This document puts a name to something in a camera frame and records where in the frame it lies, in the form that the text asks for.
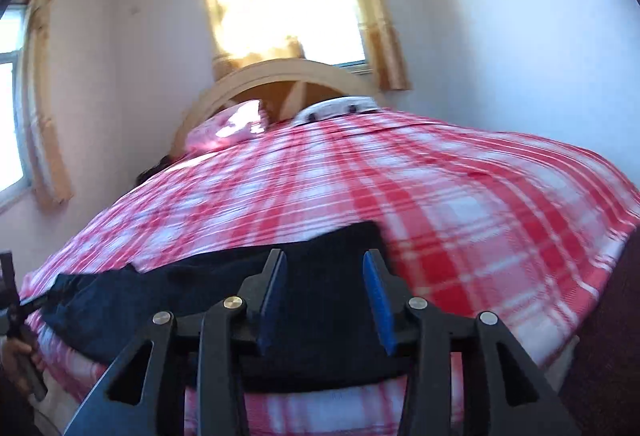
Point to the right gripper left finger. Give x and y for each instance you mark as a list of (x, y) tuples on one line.
[(143, 392)]

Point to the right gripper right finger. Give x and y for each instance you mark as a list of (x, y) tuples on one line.
[(504, 392)]

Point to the black pants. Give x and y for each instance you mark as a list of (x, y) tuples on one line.
[(323, 336)]

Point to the left hand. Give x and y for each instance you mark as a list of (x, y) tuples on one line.
[(11, 348)]

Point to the side window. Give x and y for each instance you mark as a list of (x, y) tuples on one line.
[(15, 173)]

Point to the red plaid bed sheet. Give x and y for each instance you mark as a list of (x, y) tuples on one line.
[(527, 227)]

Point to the yellow side curtain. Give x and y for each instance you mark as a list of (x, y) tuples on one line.
[(50, 179)]

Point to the dark item beside pillow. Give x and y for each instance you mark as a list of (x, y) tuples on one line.
[(165, 162)]

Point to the pink floral pillow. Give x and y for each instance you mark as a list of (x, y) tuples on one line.
[(241, 122)]

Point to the white patterned pillow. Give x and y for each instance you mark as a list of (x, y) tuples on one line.
[(345, 105)]

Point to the cream wooden headboard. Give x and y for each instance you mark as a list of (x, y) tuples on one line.
[(285, 86)]

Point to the yellow right head curtain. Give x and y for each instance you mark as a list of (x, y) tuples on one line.
[(381, 44)]

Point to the yellow head curtain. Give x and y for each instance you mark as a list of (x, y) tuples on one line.
[(246, 32), (381, 44)]

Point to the yellow left head curtain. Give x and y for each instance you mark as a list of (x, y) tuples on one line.
[(246, 32)]

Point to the head window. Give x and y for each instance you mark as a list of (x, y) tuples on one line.
[(329, 32)]

